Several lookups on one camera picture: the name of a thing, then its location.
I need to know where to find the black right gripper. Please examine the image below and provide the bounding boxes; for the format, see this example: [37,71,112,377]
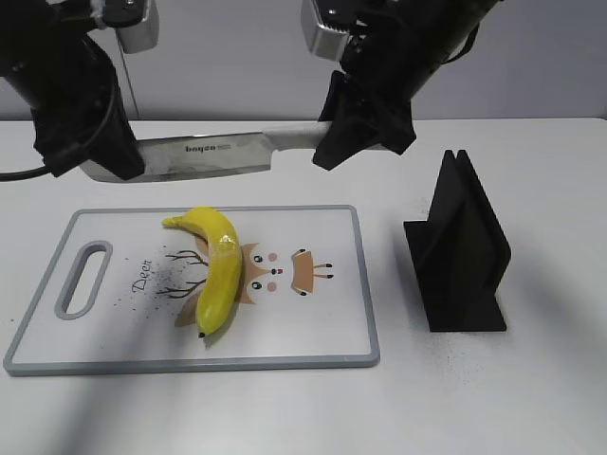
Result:
[312,0,497,169]

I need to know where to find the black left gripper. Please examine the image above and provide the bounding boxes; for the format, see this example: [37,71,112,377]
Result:
[1,1,144,180]

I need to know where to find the white-handled kitchen knife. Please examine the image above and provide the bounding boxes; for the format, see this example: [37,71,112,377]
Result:
[80,121,330,184]

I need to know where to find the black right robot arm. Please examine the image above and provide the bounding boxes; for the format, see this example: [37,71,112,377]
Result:
[301,0,496,170]

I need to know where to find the yellow plastic banana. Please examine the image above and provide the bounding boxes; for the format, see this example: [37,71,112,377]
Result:
[161,207,243,338]

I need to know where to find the black knife stand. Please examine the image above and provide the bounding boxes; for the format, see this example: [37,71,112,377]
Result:
[403,149,511,333]

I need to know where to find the white grey-rimmed cutting board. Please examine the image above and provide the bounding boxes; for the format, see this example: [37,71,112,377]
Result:
[4,205,379,376]

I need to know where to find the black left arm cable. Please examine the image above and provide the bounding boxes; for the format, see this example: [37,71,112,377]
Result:
[0,87,119,182]

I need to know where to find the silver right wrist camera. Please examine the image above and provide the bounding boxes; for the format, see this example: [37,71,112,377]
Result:
[300,0,359,62]

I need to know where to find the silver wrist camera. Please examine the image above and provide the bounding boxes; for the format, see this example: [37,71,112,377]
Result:
[89,0,159,54]
[300,0,359,62]

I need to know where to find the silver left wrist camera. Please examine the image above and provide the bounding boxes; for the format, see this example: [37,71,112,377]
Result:
[89,0,159,54]

